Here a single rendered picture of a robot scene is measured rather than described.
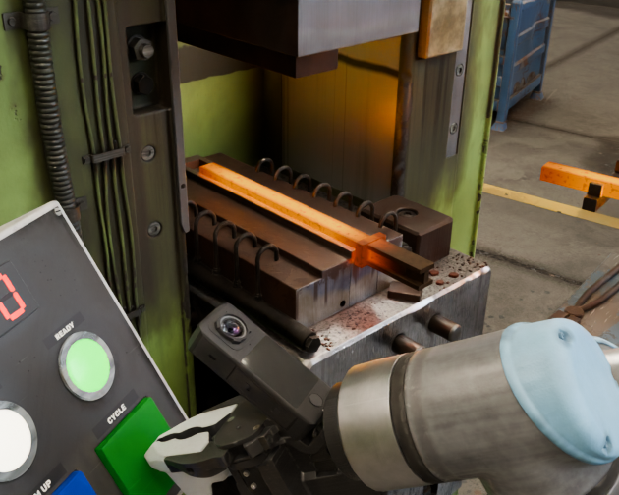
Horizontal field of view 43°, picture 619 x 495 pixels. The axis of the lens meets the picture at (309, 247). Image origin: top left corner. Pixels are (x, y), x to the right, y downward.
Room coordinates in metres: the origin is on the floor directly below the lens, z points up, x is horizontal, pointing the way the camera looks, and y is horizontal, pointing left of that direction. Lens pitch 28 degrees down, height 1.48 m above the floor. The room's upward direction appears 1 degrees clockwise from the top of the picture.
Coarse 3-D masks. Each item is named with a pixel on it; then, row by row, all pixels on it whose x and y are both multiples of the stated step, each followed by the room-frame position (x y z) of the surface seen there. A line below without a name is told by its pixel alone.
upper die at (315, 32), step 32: (192, 0) 0.99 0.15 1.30; (224, 0) 0.94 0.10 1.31; (256, 0) 0.90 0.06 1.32; (288, 0) 0.86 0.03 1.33; (320, 0) 0.87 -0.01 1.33; (352, 0) 0.90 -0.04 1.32; (384, 0) 0.94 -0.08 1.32; (416, 0) 0.98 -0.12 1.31; (224, 32) 0.94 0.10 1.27; (256, 32) 0.90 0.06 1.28; (288, 32) 0.86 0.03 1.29; (320, 32) 0.87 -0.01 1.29; (352, 32) 0.91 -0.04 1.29; (384, 32) 0.94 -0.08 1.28
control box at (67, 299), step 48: (0, 240) 0.55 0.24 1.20; (48, 240) 0.59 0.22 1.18; (0, 288) 0.52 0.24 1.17; (48, 288) 0.56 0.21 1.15; (96, 288) 0.59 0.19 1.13; (0, 336) 0.50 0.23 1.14; (48, 336) 0.53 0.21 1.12; (96, 336) 0.56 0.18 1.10; (0, 384) 0.47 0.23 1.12; (48, 384) 0.50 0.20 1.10; (144, 384) 0.57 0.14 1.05; (48, 432) 0.47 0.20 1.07; (96, 432) 0.50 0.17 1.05; (0, 480) 0.42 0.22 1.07; (48, 480) 0.45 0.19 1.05; (96, 480) 0.47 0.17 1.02
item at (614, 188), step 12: (552, 168) 1.13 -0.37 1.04; (564, 168) 1.13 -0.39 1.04; (576, 168) 1.13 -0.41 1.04; (552, 180) 1.13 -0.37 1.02; (564, 180) 1.12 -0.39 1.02; (576, 180) 1.10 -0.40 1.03; (588, 180) 1.09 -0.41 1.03; (600, 180) 1.09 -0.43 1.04; (612, 180) 1.09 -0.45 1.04; (612, 192) 1.07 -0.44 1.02
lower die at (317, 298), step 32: (192, 160) 1.23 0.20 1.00; (224, 160) 1.25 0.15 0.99; (192, 192) 1.12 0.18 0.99; (224, 192) 1.11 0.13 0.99; (288, 192) 1.12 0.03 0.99; (192, 224) 1.03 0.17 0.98; (256, 224) 1.01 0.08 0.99; (288, 224) 1.01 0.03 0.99; (352, 224) 1.01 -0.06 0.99; (192, 256) 1.01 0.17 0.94; (224, 256) 0.96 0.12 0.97; (288, 256) 0.93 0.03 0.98; (320, 256) 0.92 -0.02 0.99; (352, 256) 0.92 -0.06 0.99; (288, 288) 0.86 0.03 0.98; (320, 288) 0.88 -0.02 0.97; (352, 288) 0.92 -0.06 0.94; (384, 288) 0.96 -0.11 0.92; (320, 320) 0.88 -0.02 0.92
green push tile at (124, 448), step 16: (144, 400) 0.55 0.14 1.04; (128, 416) 0.53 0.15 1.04; (144, 416) 0.54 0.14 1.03; (160, 416) 0.55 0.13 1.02; (112, 432) 0.51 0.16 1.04; (128, 432) 0.52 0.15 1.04; (144, 432) 0.53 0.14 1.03; (160, 432) 0.54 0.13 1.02; (96, 448) 0.49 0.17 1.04; (112, 448) 0.50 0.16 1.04; (128, 448) 0.51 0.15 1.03; (144, 448) 0.52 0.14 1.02; (112, 464) 0.49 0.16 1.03; (128, 464) 0.50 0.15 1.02; (144, 464) 0.51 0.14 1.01; (128, 480) 0.49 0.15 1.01; (144, 480) 0.50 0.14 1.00; (160, 480) 0.51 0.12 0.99
